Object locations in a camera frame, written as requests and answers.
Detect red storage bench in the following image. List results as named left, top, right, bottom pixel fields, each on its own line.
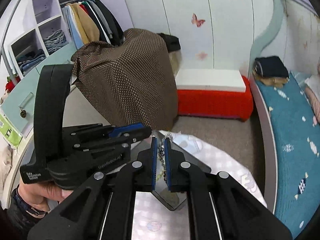
left=177, top=76, right=254, bottom=121

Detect person's left hand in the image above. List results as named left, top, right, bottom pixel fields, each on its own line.
left=17, top=179, right=73, bottom=212

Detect white shelf unit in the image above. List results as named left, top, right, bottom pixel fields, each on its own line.
left=7, top=0, right=97, bottom=77

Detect silver chain bracelet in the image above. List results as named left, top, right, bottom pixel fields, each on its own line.
left=156, top=134, right=173, bottom=183

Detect brown dotted cloth cover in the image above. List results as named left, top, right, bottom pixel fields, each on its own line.
left=71, top=29, right=178, bottom=130

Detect pine cone drawer ornament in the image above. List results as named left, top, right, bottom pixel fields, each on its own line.
left=20, top=109, right=27, bottom=119

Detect grey metal tin box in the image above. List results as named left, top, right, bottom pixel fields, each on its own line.
left=120, top=137, right=213, bottom=216

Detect pink padded jacket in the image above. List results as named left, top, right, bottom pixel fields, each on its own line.
left=304, top=62, right=320, bottom=124

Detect folded dark clothes stack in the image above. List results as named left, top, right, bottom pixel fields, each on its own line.
left=253, top=56, right=289, bottom=88

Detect pink butterfly wall sticker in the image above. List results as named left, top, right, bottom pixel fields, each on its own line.
left=191, top=14, right=206, bottom=28

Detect hanging clothes row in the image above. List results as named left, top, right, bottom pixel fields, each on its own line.
left=61, top=0, right=125, bottom=49

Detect black garment behind cover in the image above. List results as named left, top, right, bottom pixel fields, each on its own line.
left=158, top=33, right=181, bottom=53

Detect white foam board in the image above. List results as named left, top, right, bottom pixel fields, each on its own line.
left=175, top=69, right=246, bottom=93

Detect teal drawer cabinet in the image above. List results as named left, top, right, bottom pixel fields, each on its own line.
left=1, top=43, right=76, bottom=137

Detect teal bunk bed frame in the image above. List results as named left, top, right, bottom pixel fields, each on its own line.
left=247, top=0, right=284, bottom=76

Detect teal bed sheet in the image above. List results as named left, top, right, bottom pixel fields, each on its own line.
left=256, top=75, right=319, bottom=239

